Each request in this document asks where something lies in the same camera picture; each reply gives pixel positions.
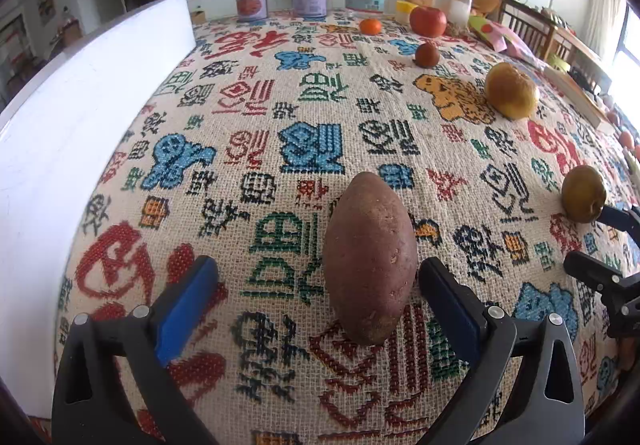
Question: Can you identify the large reddish sweet potato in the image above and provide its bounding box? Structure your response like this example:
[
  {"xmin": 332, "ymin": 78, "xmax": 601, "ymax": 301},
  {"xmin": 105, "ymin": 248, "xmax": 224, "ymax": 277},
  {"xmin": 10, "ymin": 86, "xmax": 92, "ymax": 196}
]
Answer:
[{"xmin": 322, "ymin": 171, "xmax": 418, "ymax": 347}]

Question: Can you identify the pink snack bag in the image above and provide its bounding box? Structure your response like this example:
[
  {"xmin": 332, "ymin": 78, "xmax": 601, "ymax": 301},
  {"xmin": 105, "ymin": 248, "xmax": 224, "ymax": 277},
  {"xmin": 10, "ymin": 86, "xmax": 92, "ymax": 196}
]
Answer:
[{"xmin": 467, "ymin": 17, "xmax": 526, "ymax": 56}]

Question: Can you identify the wooden slatted desk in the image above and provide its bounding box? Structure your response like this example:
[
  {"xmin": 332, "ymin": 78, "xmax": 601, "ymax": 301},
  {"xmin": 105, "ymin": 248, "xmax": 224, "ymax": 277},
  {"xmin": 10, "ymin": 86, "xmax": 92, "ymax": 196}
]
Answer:
[{"xmin": 500, "ymin": 0, "xmax": 613, "ymax": 90}]

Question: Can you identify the brown round pear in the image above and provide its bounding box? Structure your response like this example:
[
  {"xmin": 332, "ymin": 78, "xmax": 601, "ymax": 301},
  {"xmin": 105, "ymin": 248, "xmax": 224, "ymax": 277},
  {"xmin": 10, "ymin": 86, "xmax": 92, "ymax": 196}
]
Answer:
[{"xmin": 561, "ymin": 165, "xmax": 608, "ymax": 224}]

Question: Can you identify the printed woven tablecloth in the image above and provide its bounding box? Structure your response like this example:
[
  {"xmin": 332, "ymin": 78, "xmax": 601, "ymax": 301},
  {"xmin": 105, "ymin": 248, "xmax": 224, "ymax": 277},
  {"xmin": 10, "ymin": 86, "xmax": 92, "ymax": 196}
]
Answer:
[{"xmin": 52, "ymin": 7, "xmax": 640, "ymax": 445}]

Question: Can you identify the dark framed window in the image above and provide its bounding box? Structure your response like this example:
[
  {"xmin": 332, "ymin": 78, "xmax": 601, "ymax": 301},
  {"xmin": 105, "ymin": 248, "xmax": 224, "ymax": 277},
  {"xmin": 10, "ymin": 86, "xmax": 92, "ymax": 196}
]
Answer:
[{"xmin": 617, "ymin": 0, "xmax": 640, "ymax": 96}]

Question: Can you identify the small yellow container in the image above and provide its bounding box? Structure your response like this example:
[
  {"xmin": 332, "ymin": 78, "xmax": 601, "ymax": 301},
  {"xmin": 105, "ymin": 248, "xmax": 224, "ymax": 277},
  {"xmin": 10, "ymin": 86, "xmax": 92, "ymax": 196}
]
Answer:
[{"xmin": 395, "ymin": 0, "xmax": 420, "ymax": 24}]

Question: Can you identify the white curtain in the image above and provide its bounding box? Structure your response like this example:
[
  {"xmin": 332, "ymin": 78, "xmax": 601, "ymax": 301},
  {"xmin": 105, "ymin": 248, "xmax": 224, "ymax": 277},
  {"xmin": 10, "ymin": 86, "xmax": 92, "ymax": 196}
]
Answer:
[{"xmin": 582, "ymin": 0, "xmax": 628, "ymax": 56}]

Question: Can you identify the orange cover book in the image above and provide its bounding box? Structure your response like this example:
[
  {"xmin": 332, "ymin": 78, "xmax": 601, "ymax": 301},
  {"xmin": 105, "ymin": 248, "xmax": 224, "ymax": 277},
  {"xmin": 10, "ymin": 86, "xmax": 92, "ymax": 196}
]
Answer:
[{"xmin": 542, "ymin": 65, "xmax": 616, "ymax": 130}]

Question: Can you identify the large red apple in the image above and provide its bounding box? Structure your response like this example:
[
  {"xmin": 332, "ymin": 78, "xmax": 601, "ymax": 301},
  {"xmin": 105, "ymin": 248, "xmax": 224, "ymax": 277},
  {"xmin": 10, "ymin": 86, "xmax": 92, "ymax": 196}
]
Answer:
[{"xmin": 409, "ymin": 6, "xmax": 448, "ymax": 38}]

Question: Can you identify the small brown round fruit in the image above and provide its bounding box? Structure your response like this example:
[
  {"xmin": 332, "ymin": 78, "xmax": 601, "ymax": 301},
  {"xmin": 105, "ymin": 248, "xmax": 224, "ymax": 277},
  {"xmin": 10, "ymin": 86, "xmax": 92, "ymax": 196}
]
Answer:
[{"xmin": 414, "ymin": 42, "xmax": 441, "ymax": 69}]

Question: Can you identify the large yellow pear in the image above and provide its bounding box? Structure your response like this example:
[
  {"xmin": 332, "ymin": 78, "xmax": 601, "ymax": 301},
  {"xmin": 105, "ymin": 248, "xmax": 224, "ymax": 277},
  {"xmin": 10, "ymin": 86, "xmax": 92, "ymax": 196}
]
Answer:
[{"xmin": 483, "ymin": 62, "xmax": 541, "ymax": 120}]

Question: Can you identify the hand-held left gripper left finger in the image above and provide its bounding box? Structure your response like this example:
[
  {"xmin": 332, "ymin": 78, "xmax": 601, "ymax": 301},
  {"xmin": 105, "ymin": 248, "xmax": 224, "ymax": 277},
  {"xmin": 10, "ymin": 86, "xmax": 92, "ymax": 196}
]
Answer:
[{"xmin": 51, "ymin": 255, "xmax": 221, "ymax": 445}]

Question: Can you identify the clear jar black lid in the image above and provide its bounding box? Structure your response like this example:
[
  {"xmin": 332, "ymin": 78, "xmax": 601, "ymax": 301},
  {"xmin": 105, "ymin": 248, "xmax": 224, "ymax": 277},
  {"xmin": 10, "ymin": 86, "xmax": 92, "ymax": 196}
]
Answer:
[{"xmin": 432, "ymin": 0, "xmax": 474, "ymax": 26}]

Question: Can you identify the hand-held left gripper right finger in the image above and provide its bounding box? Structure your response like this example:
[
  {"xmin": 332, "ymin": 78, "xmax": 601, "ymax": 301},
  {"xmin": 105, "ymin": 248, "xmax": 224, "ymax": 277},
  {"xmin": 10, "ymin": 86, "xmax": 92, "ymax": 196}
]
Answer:
[{"xmin": 417, "ymin": 257, "xmax": 586, "ymax": 445}]

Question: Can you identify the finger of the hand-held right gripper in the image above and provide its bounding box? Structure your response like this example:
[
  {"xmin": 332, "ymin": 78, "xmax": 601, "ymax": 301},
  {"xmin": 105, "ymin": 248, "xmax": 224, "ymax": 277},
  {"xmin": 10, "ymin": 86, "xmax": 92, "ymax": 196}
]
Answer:
[
  {"xmin": 597, "ymin": 205, "xmax": 640, "ymax": 238},
  {"xmin": 563, "ymin": 251, "xmax": 626, "ymax": 296}
]

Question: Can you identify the white cardboard box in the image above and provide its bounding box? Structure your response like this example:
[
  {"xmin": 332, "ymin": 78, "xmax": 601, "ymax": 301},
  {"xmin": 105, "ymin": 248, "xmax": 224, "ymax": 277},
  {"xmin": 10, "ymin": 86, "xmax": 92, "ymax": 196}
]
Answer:
[{"xmin": 0, "ymin": 0, "xmax": 197, "ymax": 418}]

